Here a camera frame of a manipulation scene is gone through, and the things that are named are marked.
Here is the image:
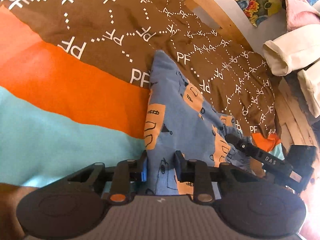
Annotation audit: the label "pink hanging garment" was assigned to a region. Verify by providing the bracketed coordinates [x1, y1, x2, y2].
[285, 0, 319, 31]

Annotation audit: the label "colourful striped bed sheet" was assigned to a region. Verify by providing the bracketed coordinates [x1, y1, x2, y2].
[1, 3, 284, 239]

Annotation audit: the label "wooden bed frame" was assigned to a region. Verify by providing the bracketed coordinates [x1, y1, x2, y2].
[183, 0, 317, 148]

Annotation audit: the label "blue truck print pants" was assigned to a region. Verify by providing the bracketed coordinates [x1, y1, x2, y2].
[142, 50, 252, 196]

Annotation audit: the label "brown PF pattern blanket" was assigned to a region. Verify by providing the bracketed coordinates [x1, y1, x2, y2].
[1, 0, 276, 139]

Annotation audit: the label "cream hanging garment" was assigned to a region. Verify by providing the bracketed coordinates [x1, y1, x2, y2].
[263, 24, 319, 118]

